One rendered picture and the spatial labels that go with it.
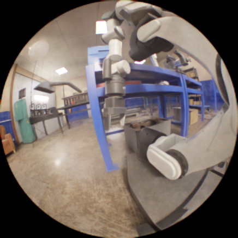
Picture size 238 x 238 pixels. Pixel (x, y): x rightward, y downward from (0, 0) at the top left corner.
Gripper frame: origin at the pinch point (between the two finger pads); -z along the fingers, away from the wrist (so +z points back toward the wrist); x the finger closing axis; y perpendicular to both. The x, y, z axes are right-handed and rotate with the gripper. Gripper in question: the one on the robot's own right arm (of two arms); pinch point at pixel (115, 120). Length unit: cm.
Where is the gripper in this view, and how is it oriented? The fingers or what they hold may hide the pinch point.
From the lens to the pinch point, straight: 33.2
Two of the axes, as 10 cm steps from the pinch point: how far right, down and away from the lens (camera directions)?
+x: -5.8, 1.0, -8.1
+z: -0.1, -9.9, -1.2
